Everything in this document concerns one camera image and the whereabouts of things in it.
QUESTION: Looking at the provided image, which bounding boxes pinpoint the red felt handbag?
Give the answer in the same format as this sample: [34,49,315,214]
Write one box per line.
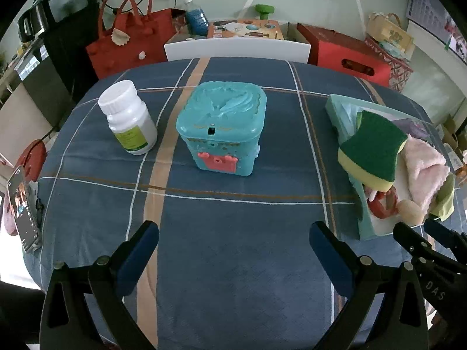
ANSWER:
[86,0,177,80]

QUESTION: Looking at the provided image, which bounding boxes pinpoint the white desk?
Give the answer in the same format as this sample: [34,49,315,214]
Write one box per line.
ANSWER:
[401,20,467,125]

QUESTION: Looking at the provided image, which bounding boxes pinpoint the pink towel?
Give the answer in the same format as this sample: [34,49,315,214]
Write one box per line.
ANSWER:
[401,135,451,208]

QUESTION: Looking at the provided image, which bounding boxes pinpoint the black cabinet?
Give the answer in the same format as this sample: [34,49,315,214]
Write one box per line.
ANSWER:
[42,25,101,95]

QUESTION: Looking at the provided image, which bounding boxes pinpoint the smartphone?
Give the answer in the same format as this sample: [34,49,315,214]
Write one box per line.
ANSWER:
[6,166,41,253]

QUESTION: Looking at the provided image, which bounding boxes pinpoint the clear water bottle blue label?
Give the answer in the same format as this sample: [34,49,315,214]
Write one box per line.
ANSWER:
[184,0,209,37]

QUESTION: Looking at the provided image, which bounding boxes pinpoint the red cardboard box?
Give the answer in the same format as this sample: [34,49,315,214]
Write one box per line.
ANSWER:
[296,22,393,88]

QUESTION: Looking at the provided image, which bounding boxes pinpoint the white cardboard box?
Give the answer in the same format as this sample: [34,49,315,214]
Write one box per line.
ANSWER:
[164,22,311,64]

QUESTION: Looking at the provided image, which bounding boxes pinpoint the purple perforated basket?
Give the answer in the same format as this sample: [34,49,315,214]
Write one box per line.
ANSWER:
[406,0,453,35]

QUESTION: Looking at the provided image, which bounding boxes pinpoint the red round object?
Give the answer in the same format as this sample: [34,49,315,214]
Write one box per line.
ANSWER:
[15,139,47,183]

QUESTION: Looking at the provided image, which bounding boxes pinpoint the green and yellow sponge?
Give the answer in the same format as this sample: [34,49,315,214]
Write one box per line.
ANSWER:
[337,110,408,193]

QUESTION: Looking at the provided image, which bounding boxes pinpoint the orange toy box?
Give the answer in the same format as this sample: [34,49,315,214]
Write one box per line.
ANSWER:
[207,19,285,41]

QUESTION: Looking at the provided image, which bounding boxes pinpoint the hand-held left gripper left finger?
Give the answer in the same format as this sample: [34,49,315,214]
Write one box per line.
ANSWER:
[39,220,160,350]

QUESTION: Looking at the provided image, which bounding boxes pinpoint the white pill bottle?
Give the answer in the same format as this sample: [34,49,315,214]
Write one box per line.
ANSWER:
[98,80,158,155]

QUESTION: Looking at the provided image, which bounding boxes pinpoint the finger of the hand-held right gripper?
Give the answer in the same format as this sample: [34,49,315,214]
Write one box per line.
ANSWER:
[393,222,437,264]
[423,218,467,260]

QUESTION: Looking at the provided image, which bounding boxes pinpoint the teal plastic container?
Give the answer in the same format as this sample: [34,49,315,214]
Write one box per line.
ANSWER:
[176,81,267,176]

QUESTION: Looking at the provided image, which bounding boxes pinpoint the beige drawer cabinet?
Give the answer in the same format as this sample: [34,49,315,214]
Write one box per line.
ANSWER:
[0,42,75,161]

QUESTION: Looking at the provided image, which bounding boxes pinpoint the purple cloth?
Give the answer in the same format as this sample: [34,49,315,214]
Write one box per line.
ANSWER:
[396,118,435,143]

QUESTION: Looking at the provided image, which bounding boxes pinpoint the green dumbbell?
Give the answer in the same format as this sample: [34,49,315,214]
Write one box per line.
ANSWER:
[255,4,278,20]

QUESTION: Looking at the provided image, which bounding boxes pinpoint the brown cardboard box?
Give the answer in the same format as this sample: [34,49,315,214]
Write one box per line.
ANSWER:
[441,115,467,176]

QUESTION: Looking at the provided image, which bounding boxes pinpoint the beige powder puff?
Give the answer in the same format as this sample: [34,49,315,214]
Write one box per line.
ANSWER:
[397,200,424,226]

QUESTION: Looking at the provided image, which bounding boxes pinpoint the red and white patterned box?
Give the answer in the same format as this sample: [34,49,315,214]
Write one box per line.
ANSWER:
[365,36,414,93]

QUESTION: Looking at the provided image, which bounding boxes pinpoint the red tape roll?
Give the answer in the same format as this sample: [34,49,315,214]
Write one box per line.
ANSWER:
[367,186,398,219]

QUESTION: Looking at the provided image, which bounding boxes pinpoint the black appliance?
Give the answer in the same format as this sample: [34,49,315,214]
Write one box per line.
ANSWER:
[18,0,97,42]

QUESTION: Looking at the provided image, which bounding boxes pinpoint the beige gift box with handle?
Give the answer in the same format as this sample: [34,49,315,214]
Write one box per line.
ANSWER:
[367,12,414,61]

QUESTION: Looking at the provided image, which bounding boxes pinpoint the stack of blue face masks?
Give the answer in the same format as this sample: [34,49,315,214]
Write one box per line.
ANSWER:
[339,102,365,135]

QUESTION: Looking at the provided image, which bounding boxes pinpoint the white tray with teal rim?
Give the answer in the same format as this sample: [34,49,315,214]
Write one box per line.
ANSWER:
[325,94,456,240]

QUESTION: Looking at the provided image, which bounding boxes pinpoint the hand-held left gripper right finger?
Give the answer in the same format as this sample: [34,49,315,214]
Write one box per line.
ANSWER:
[308,220,428,350]

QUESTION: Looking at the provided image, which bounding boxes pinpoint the light blue mask packet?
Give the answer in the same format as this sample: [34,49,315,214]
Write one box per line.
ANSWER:
[379,40,405,57]

